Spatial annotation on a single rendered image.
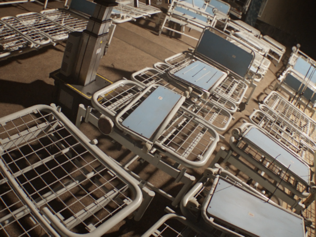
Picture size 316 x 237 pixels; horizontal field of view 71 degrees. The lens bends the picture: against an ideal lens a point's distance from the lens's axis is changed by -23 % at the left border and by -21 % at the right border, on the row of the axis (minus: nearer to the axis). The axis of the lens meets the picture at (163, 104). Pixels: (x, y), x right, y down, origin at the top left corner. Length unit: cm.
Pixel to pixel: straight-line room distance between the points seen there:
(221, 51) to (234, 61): 20
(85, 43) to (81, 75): 29
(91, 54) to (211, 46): 166
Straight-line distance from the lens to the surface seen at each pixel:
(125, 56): 393
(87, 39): 229
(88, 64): 233
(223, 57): 341
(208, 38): 342
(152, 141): 165
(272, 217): 162
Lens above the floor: 152
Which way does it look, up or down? 29 degrees down
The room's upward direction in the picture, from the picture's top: 23 degrees clockwise
